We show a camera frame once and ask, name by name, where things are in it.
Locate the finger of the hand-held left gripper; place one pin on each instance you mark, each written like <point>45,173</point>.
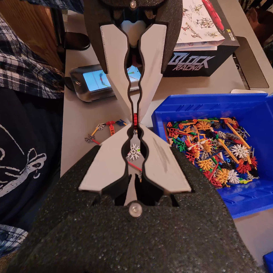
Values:
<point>153,59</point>
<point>115,59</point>

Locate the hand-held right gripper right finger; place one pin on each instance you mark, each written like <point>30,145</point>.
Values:
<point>168,170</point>

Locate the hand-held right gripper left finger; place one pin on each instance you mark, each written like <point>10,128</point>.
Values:
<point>102,168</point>

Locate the colourful construction wheel model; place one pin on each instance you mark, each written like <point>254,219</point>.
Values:
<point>111,129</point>

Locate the pile of colourful construction pieces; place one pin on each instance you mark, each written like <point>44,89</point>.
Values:
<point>213,149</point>

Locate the small red plastic piece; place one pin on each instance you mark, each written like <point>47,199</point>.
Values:
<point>135,120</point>

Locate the blue plastic bin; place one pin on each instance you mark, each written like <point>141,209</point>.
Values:
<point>245,202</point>
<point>268,263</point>

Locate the smartphone in dark holder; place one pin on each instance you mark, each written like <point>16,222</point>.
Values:
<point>93,81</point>

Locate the black stand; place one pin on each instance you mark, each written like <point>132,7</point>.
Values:
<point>76,41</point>

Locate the black toy box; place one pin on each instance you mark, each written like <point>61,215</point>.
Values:
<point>192,64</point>

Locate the white instruction sheet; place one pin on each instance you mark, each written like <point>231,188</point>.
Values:
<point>192,27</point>

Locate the wooden cabinet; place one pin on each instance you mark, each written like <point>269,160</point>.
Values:
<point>27,21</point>

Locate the person's dark printed shirt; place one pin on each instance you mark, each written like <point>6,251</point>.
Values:
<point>32,119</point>

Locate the person in dark printed shirt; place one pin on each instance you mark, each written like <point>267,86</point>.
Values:
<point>21,70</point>

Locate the white rounded board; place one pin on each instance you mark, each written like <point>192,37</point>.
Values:
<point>249,91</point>

